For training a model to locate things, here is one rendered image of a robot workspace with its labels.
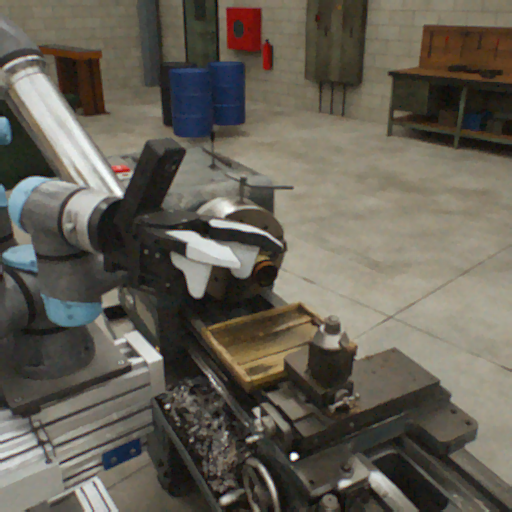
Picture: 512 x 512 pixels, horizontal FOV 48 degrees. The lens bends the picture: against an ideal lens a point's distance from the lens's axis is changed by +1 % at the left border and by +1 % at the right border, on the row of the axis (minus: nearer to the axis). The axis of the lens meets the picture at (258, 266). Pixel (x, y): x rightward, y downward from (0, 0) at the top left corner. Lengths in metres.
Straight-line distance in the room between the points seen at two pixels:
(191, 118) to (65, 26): 4.97
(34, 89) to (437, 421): 1.10
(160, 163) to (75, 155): 0.29
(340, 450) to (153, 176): 0.87
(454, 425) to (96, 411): 0.81
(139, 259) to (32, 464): 0.58
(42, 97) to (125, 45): 12.26
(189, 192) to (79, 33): 10.94
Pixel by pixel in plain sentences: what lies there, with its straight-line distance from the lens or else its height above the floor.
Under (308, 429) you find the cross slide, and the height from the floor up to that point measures 0.96.
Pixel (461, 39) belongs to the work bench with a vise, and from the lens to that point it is 8.57.
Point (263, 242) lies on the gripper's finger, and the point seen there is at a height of 1.57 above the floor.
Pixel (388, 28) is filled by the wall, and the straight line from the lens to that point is 9.24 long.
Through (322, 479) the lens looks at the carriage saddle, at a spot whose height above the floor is 0.91.
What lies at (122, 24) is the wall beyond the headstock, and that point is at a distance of 13.14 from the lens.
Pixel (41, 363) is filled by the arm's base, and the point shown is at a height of 1.19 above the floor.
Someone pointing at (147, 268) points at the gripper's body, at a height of 1.54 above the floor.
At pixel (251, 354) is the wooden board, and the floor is 0.88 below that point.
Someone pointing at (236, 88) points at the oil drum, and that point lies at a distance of 8.95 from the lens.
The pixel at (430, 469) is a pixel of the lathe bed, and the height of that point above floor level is 0.85.
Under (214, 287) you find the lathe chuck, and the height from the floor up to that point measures 0.99.
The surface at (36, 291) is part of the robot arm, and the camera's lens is 1.05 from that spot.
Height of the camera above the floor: 1.81
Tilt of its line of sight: 26 degrees down
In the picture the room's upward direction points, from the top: straight up
